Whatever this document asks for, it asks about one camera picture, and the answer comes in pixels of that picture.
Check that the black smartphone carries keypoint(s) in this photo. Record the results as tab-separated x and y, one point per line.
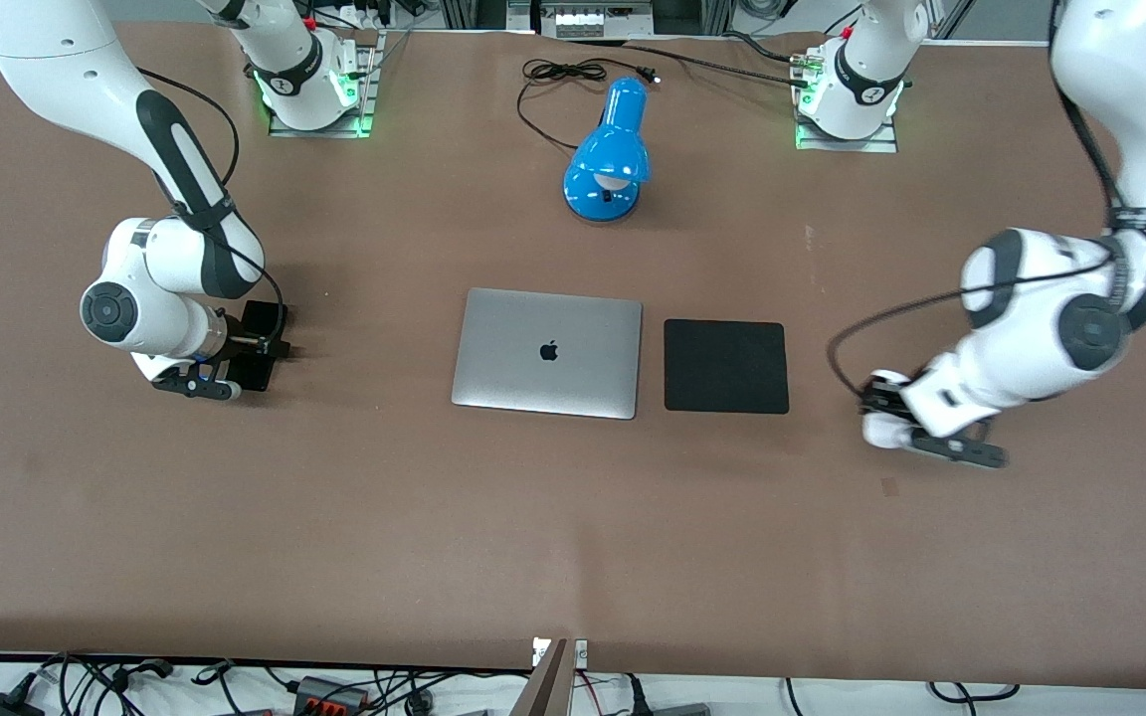
257	373

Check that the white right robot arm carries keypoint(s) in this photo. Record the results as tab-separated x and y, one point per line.
56	60

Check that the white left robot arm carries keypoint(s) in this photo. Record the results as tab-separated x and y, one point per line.
1130	80

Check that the black mouse pad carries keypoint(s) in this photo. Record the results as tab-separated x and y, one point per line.
725	366

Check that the silver closed laptop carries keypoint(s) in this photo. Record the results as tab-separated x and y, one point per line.
543	348

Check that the orange black connector block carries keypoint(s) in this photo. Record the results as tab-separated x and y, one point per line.
329	694

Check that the blue desk lamp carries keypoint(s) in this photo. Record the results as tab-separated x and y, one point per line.
613	149

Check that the black power adapter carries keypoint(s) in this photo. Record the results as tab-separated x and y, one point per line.
1	706

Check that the black power plug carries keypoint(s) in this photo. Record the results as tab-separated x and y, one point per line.
636	696

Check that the white power strip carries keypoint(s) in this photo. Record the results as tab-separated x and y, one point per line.
593	20

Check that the aluminium arm base plate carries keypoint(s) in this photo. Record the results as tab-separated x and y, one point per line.
364	109
886	139

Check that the small metal bracket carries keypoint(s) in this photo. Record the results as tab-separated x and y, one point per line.
579	652

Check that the brown slanted post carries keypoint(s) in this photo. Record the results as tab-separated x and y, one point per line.
545	686

